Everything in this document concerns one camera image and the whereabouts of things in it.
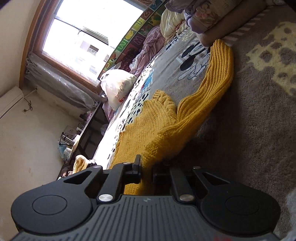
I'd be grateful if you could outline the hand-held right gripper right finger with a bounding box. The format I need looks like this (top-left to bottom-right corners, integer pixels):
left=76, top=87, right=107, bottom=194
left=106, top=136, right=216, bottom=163
left=151, top=163, right=232, bottom=202

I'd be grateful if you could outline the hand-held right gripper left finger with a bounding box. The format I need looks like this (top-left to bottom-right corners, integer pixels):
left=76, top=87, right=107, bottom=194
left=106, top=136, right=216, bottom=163
left=62, top=155, right=142, bottom=203

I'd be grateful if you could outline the yellow knitted sweater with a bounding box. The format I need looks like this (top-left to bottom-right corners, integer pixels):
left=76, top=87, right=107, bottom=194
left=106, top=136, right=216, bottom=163
left=109, top=39, right=234, bottom=196

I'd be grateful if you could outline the yellow towel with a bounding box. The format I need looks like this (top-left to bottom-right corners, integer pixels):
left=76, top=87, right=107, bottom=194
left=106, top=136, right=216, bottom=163
left=73, top=155, right=93, bottom=175

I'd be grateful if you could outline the dark side table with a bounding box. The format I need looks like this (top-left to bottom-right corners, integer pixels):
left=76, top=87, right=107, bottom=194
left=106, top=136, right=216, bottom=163
left=77, top=102, right=110, bottom=161

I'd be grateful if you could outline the white plastic bag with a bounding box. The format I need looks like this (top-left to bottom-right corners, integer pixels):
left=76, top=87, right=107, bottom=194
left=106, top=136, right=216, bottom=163
left=100, top=69, right=137, bottom=111

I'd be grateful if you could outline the cartoon printed blanket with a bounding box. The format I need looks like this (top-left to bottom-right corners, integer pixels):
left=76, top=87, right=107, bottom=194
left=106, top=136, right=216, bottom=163
left=91, top=9, right=296, bottom=240

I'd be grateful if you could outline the sheer curtain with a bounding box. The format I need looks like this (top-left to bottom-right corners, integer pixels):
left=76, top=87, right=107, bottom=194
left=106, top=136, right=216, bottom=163
left=25, top=52, right=102, bottom=112

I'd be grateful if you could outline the pink quilt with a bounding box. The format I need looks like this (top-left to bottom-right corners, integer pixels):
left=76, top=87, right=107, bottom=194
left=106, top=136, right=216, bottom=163
left=102, top=25, right=167, bottom=121

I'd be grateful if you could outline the colourful alphabet foam mat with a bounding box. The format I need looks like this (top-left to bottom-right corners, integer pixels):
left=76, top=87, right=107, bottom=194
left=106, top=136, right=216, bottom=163
left=98, top=0, right=167, bottom=80

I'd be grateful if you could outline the wooden framed window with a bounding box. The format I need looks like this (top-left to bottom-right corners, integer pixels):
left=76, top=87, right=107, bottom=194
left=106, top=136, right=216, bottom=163
left=20, top=0, right=153, bottom=93

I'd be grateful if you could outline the white air conditioner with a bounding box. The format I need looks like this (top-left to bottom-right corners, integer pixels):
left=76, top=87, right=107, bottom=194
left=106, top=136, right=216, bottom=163
left=0, top=86, right=24, bottom=120

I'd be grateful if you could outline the cream quilt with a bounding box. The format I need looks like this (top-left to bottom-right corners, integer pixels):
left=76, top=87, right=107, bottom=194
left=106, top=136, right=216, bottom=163
left=160, top=9, right=192, bottom=40

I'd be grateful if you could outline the purple garment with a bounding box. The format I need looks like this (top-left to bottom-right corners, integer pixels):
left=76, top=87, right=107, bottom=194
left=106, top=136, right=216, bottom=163
left=165, top=0, right=222, bottom=35

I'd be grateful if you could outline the pink folded cloth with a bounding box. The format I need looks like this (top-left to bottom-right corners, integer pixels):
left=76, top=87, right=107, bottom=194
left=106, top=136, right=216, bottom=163
left=198, top=0, right=269, bottom=48

